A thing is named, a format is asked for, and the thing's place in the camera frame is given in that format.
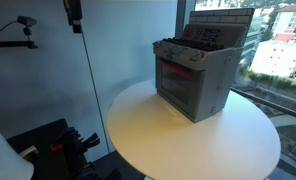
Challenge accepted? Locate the red stove back knob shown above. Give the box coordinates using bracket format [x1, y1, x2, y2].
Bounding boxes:
[183, 29, 192, 37]

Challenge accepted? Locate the grey toy oven stove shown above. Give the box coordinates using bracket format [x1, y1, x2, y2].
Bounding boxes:
[153, 8, 254, 123]

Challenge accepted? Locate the round white table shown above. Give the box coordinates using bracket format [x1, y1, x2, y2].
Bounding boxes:
[107, 80, 281, 180]

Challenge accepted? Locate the white rounded object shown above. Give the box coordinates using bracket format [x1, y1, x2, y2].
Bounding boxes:
[0, 133, 34, 180]

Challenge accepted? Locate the red oven door handle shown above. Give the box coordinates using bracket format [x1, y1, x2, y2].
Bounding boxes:
[157, 60, 193, 77]

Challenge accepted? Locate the black hanging device with cable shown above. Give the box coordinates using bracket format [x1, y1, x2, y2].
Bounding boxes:
[63, 0, 83, 33]

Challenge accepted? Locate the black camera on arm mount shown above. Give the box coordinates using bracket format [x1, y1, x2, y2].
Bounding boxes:
[0, 16, 37, 49]

